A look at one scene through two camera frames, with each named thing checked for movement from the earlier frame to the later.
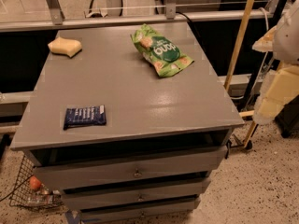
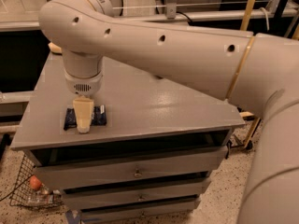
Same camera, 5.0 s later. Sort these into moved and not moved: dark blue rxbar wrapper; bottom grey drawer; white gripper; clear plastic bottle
Moved: white gripper
Not moved: bottom grey drawer; clear plastic bottle; dark blue rxbar wrapper
